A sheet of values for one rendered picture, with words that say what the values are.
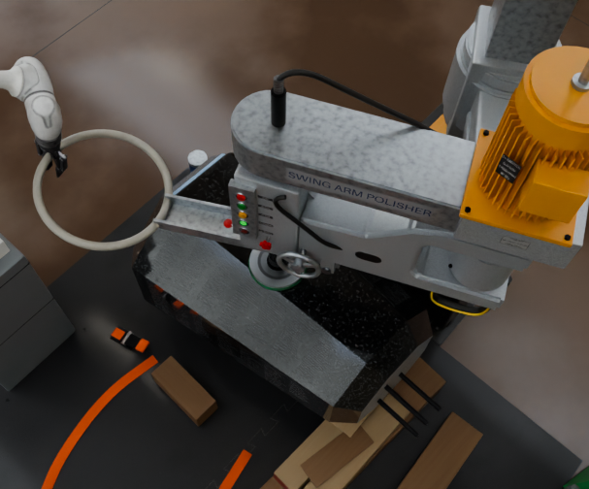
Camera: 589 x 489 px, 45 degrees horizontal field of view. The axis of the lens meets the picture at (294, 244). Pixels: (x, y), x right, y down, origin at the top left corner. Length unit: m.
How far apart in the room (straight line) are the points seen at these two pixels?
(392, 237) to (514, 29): 0.71
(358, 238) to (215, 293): 0.84
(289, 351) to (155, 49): 2.36
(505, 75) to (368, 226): 0.65
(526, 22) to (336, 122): 0.66
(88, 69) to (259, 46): 1.01
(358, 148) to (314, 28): 2.69
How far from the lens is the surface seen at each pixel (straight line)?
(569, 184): 1.65
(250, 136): 1.93
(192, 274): 2.84
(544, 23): 2.28
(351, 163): 1.89
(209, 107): 4.17
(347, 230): 2.14
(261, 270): 2.66
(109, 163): 4.03
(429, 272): 2.27
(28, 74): 2.60
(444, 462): 3.26
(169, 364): 3.31
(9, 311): 3.10
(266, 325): 2.71
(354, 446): 3.07
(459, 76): 2.46
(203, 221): 2.61
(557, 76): 1.63
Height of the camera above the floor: 3.25
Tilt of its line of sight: 62 degrees down
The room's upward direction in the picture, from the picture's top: 3 degrees clockwise
